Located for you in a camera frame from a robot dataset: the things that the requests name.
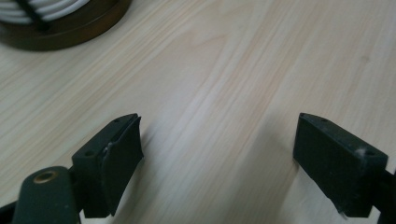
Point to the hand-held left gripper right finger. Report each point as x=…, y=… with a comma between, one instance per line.
x=336, y=168

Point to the brown wooden cup holder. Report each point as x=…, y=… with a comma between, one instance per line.
x=81, y=32

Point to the stack of white cups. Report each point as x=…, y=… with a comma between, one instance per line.
x=63, y=6

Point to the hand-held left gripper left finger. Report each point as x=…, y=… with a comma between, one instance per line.
x=118, y=161

